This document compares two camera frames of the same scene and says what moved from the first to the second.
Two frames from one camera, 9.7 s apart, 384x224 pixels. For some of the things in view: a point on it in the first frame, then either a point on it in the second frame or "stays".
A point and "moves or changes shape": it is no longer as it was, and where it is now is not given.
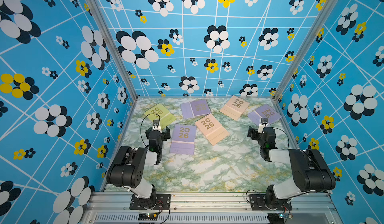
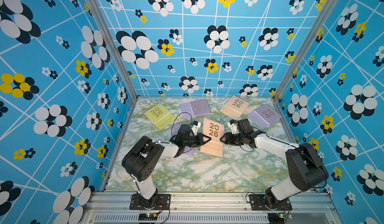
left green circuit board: x=147 y=216 stays
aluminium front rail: x=211 y=208 stays
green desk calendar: x=159 y=112 stays
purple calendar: x=195 y=108 stays
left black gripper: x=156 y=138 to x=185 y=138
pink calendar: x=212 y=130 moves or changes shape
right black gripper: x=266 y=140 to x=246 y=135
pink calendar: x=234 y=107 stays
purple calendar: x=264 y=112 stays
